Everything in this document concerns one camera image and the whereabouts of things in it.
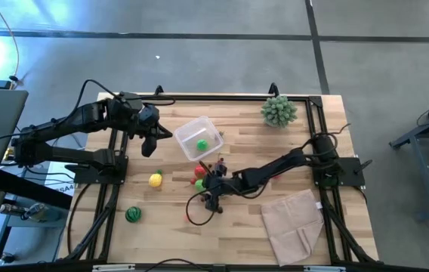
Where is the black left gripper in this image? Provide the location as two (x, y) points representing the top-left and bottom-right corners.
(135, 104), (174, 140)

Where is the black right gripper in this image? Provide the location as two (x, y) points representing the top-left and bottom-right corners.
(199, 160), (240, 211)

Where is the clear plastic tupperware container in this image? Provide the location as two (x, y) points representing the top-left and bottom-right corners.
(173, 115), (225, 163)

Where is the yellow lemon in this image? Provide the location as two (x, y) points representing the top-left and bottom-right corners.
(147, 168), (164, 189)

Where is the green striped toy watermelon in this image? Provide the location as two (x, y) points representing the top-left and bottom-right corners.
(124, 205), (143, 224)

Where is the beige folded cloth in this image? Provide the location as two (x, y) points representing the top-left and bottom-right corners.
(260, 188), (326, 267)

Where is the potted artificial green plant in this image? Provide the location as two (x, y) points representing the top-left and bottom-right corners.
(260, 94), (299, 129)

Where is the white paper label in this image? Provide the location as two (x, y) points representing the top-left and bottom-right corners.
(44, 160), (78, 197)

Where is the silver tool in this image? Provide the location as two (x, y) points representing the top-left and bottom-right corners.
(0, 202), (51, 224)

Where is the workbench with blue legs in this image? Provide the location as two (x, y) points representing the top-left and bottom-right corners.
(389, 94), (429, 222)

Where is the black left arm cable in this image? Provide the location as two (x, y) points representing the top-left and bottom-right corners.
(71, 78), (177, 128)

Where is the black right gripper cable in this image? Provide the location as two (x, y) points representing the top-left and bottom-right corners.
(185, 180), (261, 227)

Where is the black camera cable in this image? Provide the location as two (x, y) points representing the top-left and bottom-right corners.
(144, 258), (210, 272)

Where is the black aluminium table frame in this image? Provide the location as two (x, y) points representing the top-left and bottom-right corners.
(61, 91), (381, 267)

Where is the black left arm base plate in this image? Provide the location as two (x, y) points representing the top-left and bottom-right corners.
(64, 156), (129, 186)

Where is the white metal bracket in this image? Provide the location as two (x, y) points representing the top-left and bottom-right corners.
(91, 264), (137, 272)
(304, 265), (347, 272)

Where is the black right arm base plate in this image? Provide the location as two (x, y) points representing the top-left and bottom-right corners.
(311, 156), (367, 187)

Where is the yellow hanging cable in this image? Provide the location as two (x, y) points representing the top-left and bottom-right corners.
(0, 0), (21, 82)

